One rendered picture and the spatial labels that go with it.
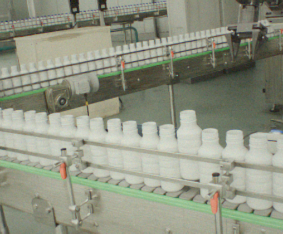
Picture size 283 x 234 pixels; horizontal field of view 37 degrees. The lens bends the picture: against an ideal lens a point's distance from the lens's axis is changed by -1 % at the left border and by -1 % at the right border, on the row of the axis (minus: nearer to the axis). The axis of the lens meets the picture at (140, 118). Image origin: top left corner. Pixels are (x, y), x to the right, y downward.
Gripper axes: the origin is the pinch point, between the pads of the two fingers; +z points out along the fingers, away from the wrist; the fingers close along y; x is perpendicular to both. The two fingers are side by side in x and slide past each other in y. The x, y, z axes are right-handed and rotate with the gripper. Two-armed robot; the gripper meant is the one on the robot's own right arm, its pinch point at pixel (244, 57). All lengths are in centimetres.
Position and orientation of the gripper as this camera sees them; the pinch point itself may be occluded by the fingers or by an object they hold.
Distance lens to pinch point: 125.1
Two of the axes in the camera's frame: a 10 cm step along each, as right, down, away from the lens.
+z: -1.2, 9.9, -0.6
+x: 6.3, 1.2, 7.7
